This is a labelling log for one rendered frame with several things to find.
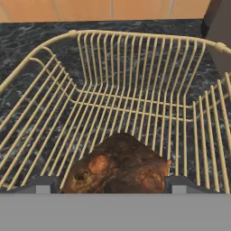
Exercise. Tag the brown bread loaf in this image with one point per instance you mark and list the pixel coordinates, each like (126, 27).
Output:
(120, 168)

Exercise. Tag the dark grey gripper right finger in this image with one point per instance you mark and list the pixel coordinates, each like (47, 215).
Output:
(180, 184)

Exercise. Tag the dark grey cabinet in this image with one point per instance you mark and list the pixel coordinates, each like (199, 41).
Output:
(219, 30)

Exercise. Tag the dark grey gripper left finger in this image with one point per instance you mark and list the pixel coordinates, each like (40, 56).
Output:
(45, 183)

